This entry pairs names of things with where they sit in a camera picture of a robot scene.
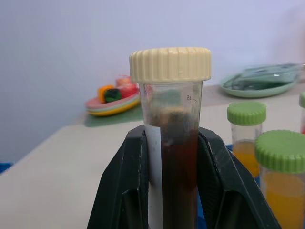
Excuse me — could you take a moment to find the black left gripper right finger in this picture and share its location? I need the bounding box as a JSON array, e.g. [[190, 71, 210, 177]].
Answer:
[[197, 126, 283, 229]]

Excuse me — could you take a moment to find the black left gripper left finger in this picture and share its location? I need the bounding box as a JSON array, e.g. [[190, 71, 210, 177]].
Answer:
[[87, 125, 150, 229]]

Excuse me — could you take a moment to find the cream-capped tube with dark-red liquid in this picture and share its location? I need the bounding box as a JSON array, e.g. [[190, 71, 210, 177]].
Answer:
[[129, 47, 213, 229]]

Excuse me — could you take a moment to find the green table mat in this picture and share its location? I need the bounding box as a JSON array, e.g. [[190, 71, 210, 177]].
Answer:
[[84, 104, 144, 127]]

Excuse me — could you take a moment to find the stack of colourful plates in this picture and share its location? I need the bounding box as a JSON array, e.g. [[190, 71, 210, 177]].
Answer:
[[87, 99, 141, 117]]

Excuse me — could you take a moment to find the green-capped tube with yellow liquid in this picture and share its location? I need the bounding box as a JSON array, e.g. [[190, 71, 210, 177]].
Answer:
[[226, 102, 267, 178], [254, 130, 305, 229]]

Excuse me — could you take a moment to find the mint green plastic plate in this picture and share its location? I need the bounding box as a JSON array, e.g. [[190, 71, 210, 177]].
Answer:
[[86, 96, 141, 113]]

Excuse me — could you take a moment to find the pink plastic plate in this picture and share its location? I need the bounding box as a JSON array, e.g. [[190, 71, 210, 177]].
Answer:
[[85, 91, 140, 111]]

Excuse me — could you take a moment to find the green and black toy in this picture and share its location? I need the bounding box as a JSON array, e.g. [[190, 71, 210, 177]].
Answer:
[[104, 88, 123, 104]]

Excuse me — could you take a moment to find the orange and yellow toy block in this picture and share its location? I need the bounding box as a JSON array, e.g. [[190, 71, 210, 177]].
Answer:
[[98, 84, 115, 104]]

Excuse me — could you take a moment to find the red toy fruit in net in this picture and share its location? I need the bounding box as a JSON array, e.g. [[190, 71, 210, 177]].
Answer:
[[118, 83, 139, 99]]

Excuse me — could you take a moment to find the large pale green plate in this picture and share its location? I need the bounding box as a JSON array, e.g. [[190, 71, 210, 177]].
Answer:
[[219, 71, 301, 99]]

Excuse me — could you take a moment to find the peach toy fruit in net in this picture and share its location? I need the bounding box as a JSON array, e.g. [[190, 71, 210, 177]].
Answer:
[[115, 76, 132, 87]]

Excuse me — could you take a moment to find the clear plastic bag with contents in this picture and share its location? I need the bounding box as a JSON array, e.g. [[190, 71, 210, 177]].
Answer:
[[228, 62, 305, 89]]

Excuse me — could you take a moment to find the green-capped tube with red liquid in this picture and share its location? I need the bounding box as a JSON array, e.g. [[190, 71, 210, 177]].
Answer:
[[298, 91, 305, 135]]

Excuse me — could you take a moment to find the blurred blue object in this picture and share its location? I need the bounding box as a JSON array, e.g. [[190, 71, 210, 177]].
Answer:
[[0, 161, 14, 175]]

